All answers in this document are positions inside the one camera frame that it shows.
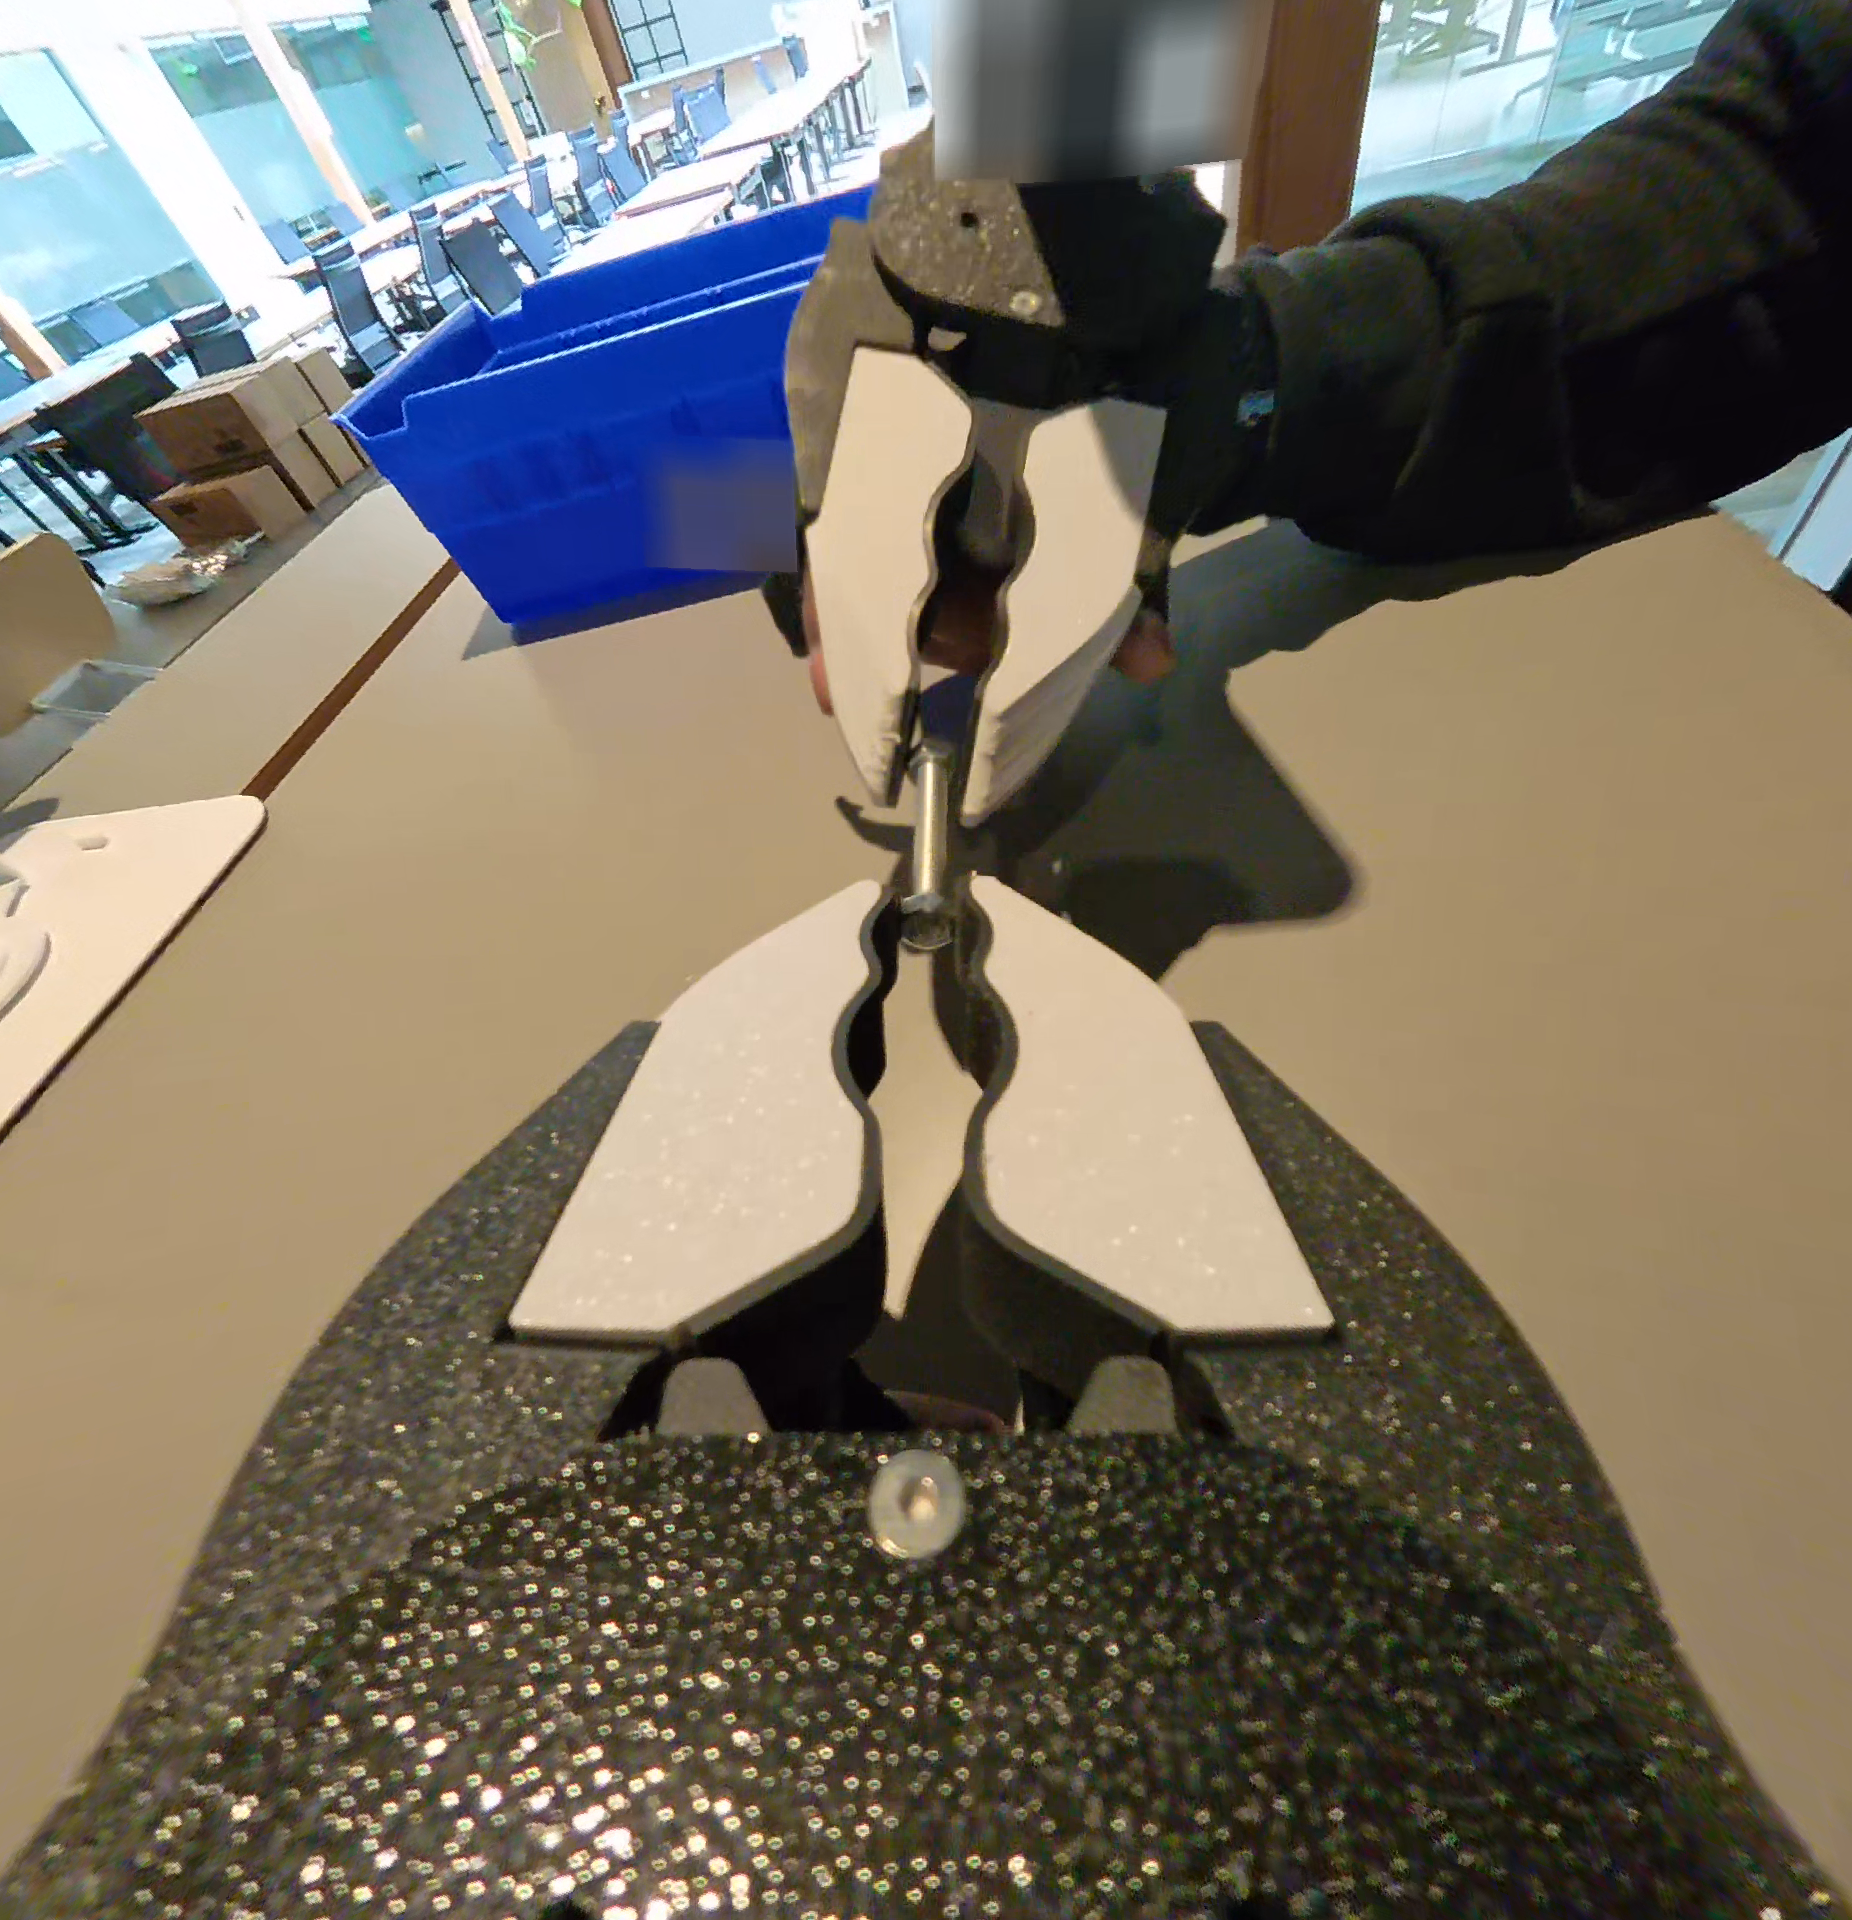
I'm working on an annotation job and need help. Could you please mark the group of black chairs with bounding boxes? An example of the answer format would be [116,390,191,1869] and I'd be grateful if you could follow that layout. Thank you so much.
[0,43,928,557]

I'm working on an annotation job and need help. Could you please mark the rows of long tables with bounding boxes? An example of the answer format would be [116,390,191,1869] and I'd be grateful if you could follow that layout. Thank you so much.
[0,60,935,557]

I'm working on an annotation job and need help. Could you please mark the brown cardboard box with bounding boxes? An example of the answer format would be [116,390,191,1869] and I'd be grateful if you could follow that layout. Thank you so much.
[287,347,376,490]
[133,359,335,486]
[148,463,315,549]

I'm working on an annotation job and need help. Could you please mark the person's right forearm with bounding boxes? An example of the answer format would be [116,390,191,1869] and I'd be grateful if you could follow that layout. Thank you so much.
[1255,0,1852,570]

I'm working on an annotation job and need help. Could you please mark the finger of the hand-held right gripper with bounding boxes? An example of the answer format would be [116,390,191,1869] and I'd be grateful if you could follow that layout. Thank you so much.
[958,390,1175,823]
[797,342,976,811]

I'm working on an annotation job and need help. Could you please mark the silver bolt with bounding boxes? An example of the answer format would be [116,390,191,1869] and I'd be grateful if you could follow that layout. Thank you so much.
[897,744,961,958]

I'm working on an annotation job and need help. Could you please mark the blue plastic bin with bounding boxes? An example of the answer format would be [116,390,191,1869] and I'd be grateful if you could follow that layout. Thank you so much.
[332,261,867,624]
[481,185,878,361]

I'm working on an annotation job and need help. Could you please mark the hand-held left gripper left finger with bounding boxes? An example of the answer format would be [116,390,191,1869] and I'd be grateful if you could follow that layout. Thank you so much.
[501,879,901,1439]

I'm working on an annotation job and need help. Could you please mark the person's right hand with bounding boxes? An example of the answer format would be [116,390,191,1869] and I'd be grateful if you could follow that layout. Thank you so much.
[1118,245,1300,690]

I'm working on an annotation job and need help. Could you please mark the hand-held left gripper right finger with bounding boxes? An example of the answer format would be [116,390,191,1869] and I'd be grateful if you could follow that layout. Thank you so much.
[956,873,1339,1434]

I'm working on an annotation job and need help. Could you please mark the white base board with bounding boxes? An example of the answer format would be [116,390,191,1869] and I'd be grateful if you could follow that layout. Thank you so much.
[0,794,267,1179]

